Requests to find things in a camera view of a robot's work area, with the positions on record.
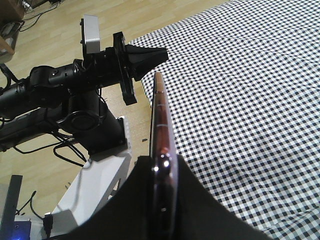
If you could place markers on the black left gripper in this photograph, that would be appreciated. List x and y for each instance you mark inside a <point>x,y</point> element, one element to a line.
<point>119,63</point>

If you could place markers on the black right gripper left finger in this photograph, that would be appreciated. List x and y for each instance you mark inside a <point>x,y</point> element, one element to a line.
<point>124,216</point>

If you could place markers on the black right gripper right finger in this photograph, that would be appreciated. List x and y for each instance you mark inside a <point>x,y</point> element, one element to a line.
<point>200,217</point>

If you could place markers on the black foldable phone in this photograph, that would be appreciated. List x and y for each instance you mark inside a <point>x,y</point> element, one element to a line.
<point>164,170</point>

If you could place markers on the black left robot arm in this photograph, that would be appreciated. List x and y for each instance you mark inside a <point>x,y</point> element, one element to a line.
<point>66,98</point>

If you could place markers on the black white checkered bedsheet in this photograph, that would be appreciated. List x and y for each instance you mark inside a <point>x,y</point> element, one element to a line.
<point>243,83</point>

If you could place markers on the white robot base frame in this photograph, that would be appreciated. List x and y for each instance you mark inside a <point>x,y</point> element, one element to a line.
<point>86,195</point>

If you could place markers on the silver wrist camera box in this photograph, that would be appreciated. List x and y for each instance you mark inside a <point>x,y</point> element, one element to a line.
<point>90,32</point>

